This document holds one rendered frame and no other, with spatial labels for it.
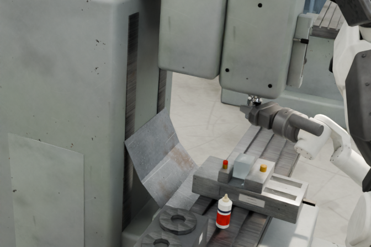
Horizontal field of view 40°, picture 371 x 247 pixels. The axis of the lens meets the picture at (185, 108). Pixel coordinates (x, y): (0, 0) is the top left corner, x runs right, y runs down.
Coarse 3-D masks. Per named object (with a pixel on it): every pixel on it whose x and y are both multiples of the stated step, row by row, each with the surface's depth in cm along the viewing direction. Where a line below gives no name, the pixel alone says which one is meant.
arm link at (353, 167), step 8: (352, 152) 143; (352, 160) 142; (360, 160) 142; (344, 168) 143; (352, 168) 142; (360, 168) 142; (368, 168) 142; (352, 176) 143; (360, 176) 142; (360, 184) 143
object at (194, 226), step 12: (156, 216) 125; (168, 216) 123; (180, 216) 124; (192, 216) 124; (204, 216) 126; (156, 228) 120; (168, 228) 119; (180, 228) 119; (192, 228) 120; (204, 228) 124; (144, 240) 114; (156, 240) 115; (168, 240) 115; (180, 240) 115; (192, 240) 117; (204, 240) 127
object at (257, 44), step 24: (240, 0) 139; (264, 0) 136; (288, 0) 134; (240, 24) 141; (264, 24) 139; (288, 24) 137; (240, 48) 144; (264, 48) 141; (288, 48) 141; (240, 72) 146; (264, 72) 144; (264, 96) 147
